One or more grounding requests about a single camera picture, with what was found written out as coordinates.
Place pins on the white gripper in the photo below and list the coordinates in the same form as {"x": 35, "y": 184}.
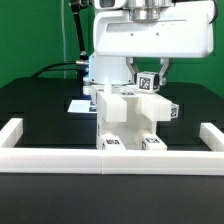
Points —
{"x": 182, "y": 31}

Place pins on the white tagged cube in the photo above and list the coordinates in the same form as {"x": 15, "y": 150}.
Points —
{"x": 174, "y": 110}
{"x": 148, "y": 82}

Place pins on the white chair back frame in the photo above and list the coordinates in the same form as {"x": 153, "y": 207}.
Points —
{"x": 126, "y": 104}

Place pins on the white chair seat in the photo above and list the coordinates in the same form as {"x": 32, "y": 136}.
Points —
{"x": 130, "y": 132}

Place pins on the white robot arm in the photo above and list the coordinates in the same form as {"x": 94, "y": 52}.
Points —
{"x": 113, "y": 69}

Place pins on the white flat tag board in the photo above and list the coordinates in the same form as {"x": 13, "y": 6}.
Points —
{"x": 82, "y": 106}

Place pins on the black raised platform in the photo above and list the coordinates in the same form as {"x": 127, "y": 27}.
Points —
{"x": 34, "y": 95}

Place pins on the white U-shaped boundary fence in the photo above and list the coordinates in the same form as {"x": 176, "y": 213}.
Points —
{"x": 84, "y": 161}

